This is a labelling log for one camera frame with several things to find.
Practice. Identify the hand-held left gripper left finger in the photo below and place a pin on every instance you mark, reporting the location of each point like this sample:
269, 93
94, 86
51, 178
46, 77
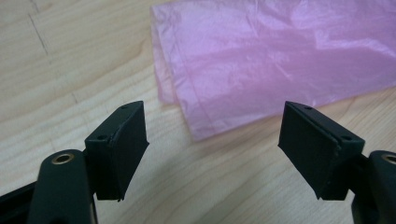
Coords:
118, 149

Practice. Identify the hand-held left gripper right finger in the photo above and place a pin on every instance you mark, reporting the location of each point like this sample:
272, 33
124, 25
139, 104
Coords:
314, 155

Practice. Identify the pink plastic bag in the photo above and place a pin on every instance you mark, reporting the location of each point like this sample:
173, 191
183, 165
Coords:
267, 62

